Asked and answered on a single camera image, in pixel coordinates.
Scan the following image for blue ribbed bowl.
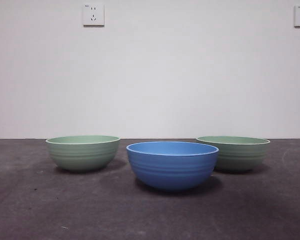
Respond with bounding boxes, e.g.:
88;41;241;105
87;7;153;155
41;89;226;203
125;141;220;192

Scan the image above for green ribbed bowl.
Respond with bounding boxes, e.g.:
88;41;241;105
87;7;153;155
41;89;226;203
45;135;122;172
196;135;271;173

